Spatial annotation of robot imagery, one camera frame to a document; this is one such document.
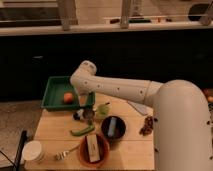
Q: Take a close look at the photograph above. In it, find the red orange apple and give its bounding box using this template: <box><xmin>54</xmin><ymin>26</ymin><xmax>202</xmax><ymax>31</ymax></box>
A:
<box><xmin>63</xmin><ymin>92</ymin><xmax>74</xmax><ymax>104</ymax></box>

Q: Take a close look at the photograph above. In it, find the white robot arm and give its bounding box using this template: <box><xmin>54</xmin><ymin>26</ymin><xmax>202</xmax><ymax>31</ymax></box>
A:
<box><xmin>70</xmin><ymin>60</ymin><xmax>213</xmax><ymax>171</ymax></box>

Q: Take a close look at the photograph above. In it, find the black white small toy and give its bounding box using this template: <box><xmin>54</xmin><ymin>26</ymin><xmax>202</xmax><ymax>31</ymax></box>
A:
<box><xmin>73</xmin><ymin>109</ymin><xmax>84</xmax><ymax>121</ymax></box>

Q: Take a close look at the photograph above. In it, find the small metal cup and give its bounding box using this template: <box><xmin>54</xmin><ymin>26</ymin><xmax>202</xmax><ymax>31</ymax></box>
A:
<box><xmin>83</xmin><ymin>110</ymin><xmax>95</xmax><ymax>125</ymax></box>

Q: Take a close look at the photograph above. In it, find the green pear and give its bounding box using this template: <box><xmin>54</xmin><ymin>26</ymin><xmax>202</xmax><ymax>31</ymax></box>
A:
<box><xmin>94</xmin><ymin>103</ymin><xmax>109</xmax><ymax>119</ymax></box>

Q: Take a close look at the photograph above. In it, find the green plastic tray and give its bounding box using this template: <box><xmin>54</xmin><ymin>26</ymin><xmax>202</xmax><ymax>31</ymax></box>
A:
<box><xmin>41</xmin><ymin>76</ymin><xmax>95</xmax><ymax>111</ymax></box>

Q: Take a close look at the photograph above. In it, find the green chili pepper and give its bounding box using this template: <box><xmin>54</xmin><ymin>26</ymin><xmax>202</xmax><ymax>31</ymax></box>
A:
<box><xmin>70</xmin><ymin>125</ymin><xmax>95</xmax><ymax>137</ymax></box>

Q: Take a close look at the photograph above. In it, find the grey blue block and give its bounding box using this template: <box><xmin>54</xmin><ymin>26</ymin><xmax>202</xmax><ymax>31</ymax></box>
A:
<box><xmin>107</xmin><ymin>117</ymin><xmax>117</xmax><ymax>137</ymax></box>

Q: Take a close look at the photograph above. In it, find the dark brown bowl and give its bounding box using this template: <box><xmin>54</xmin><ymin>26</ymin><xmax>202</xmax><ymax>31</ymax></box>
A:
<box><xmin>101</xmin><ymin>116</ymin><xmax>126</xmax><ymax>141</ymax></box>

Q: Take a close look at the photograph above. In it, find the wooden block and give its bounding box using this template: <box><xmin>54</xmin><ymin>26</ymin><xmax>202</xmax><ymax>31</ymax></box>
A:
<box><xmin>86</xmin><ymin>134</ymin><xmax>100</xmax><ymax>162</ymax></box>

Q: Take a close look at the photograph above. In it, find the terracotta orange bowl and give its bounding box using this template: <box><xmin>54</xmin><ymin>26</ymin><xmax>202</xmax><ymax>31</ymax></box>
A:
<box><xmin>78</xmin><ymin>134</ymin><xmax>109</xmax><ymax>168</ymax></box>

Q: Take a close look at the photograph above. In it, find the grey triangular cloth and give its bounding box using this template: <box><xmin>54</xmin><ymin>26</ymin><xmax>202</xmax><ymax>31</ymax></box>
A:
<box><xmin>128</xmin><ymin>101</ymin><xmax>148</xmax><ymax>116</ymax></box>

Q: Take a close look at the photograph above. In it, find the black pole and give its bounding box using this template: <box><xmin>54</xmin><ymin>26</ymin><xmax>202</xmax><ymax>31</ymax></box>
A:
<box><xmin>12</xmin><ymin>130</ymin><xmax>27</xmax><ymax>171</ymax></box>

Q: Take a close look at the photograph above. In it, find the brown dried grape bunch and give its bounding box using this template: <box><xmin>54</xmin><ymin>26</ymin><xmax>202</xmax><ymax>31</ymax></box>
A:
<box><xmin>139</xmin><ymin>116</ymin><xmax>153</xmax><ymax>136</ymax></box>

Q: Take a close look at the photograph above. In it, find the spice bottle rack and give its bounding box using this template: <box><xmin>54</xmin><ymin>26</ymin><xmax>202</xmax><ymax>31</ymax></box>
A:
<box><xmin>203</xmin><ymin>89</ymin><xmax>213</xmax><ymax>111</ymax></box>

